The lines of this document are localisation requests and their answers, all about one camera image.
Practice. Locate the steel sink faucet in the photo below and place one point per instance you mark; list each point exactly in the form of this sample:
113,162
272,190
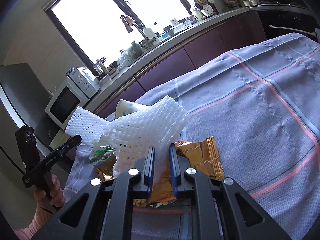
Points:
129,22

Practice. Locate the white kitchen countertop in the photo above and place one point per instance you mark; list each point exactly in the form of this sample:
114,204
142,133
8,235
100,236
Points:
150,55

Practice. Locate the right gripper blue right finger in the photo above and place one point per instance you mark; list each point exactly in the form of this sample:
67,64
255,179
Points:
175,171

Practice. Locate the white foam fruit net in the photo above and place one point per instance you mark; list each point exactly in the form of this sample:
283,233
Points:
131,135

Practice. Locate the black built-in oven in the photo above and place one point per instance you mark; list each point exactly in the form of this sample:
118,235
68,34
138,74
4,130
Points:
277,23

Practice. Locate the person's left hand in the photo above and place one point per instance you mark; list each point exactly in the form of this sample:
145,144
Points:
51,192

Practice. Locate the gold snack wrapper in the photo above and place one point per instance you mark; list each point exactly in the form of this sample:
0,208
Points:
202,156

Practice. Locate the white dish soap bottle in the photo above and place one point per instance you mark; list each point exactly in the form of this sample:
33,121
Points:
151,35

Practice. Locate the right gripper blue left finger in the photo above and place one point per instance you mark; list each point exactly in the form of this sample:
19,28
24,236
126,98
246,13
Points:
149,171

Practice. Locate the white microwave oven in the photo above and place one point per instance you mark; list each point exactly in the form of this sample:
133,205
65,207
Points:
78,88

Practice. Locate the white dotted utensil holder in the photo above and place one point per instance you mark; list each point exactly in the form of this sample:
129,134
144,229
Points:
207,10

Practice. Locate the grey refrigerator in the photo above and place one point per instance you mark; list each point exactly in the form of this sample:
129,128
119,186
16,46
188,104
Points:
29,98

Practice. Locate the white blue-dotted paper cup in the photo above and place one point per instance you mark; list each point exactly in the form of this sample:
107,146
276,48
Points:
125,107

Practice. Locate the pink sleeve left forearm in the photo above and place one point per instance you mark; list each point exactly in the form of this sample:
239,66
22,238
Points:
41,217

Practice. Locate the green white snack wrapper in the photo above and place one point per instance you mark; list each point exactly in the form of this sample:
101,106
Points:
102,150

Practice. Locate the maroon base cabinets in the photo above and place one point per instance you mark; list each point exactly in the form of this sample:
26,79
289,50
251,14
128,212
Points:
191,53

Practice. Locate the large kitchen window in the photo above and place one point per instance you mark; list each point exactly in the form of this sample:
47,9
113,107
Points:
94,29

